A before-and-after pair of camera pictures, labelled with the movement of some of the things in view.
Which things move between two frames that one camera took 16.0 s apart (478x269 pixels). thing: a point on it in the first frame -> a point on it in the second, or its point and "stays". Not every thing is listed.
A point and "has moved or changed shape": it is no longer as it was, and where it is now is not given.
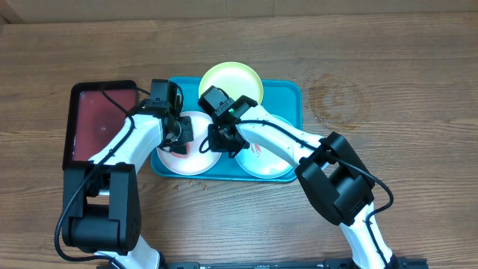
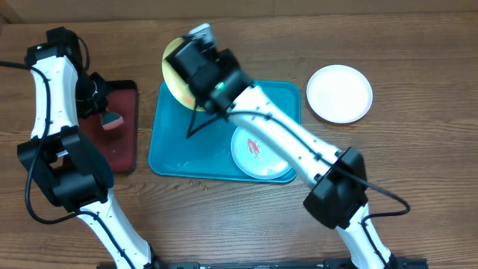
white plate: x=196 y=163 -> x=339 y=94
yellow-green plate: x=237 y=79 has moved or changed shape
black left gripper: x=185 y=136 -> x=87 y=109
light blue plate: x=260 y=162 stays
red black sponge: x=181 y=150 -> x=110 y=120
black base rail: x=281 y=264 stays
